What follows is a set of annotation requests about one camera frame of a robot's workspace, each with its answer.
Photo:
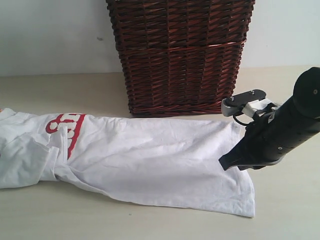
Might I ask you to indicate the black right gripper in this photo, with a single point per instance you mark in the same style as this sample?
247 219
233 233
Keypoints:
293 123

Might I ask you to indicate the white t-shirt red lettering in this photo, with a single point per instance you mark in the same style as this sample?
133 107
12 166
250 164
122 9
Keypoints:
146 161

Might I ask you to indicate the dark brown wicker basket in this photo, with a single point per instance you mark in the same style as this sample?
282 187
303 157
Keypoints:
179 57

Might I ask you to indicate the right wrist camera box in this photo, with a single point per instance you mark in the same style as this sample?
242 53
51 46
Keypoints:
254 104

